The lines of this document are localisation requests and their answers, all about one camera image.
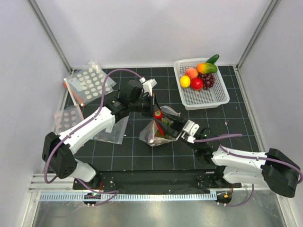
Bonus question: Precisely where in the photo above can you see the toy red apple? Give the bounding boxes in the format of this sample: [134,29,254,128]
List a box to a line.
[190,77,204,90]

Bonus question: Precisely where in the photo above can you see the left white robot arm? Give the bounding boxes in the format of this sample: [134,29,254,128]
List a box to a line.
[42,79,157,189]

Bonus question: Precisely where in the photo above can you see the purple cable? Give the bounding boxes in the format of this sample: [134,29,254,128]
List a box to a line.
[194,133,303,208]
[44,69,146,205]

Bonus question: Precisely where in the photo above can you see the slotted white cable duct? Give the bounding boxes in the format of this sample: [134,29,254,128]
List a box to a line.
[39,191,217,202]

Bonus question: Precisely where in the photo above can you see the white-dotted zip bag stack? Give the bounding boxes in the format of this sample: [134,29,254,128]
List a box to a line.
[66,61,116,106]

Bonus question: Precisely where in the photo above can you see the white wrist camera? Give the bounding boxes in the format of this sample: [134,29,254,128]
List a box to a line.
[180,120,200,143]
[139,77,157,95]

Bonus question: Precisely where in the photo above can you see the clear white-dotted zip bag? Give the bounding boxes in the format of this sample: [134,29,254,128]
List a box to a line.
[139,105,180,147]

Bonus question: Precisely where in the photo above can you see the toy pineapple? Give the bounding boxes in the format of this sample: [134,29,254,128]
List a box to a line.
[155,118,173,140]

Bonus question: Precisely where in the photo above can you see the black grid mat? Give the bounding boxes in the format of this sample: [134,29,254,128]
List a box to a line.
[76,66,260,171]

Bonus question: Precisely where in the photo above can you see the toy green cucumber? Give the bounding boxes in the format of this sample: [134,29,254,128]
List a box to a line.
[206,54,220,64]

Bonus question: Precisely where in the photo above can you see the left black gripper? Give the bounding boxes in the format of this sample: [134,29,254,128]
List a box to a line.
[130,93,164,118]

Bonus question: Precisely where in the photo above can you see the toy yellow lemon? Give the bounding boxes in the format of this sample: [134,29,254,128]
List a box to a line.
[179,75,191,88]

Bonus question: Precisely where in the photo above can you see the white plastic basket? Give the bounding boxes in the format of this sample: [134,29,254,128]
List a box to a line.
[173,57,230,110]

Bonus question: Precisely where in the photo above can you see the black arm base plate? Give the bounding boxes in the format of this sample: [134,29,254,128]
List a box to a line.
[85,169,241,194]

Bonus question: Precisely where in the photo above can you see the orange-zipper zip bag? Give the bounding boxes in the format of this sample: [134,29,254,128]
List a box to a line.
[63,78,84,120]

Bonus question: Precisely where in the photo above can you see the pink-dotted zip bag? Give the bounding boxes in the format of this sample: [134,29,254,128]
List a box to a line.
[54,105,84,134]

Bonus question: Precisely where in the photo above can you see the clear blue-zipper zip bag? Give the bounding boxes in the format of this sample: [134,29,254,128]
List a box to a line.
[92,116,129,145]

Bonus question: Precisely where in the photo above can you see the toy red chili pepper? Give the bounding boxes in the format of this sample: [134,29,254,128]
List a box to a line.
[153,110,164,136]

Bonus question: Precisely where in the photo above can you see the toy peach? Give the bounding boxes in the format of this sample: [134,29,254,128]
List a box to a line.
[185,68,198,80]

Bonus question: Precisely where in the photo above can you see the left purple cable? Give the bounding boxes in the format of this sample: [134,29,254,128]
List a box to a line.
[44,69,146,205]

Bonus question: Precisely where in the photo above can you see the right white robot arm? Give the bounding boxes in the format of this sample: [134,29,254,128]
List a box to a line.
[156,115,303,198]

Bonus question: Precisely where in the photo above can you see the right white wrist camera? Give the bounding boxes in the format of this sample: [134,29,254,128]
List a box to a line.
[180,120,200,143]

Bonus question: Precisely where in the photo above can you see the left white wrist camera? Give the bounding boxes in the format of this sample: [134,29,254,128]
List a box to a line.
[139,77,157,95]

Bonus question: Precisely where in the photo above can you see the toy purple grapes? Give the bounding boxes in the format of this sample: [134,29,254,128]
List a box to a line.
[198,73,215,89]

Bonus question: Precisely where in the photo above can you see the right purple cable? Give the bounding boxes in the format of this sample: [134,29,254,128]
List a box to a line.
[194,133,303,208]

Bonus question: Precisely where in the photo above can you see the toy mango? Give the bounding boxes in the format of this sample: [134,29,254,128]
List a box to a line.
[196,62,218,74]

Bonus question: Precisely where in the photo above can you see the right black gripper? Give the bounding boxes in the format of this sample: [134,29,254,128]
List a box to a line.
[154,110,201,151]

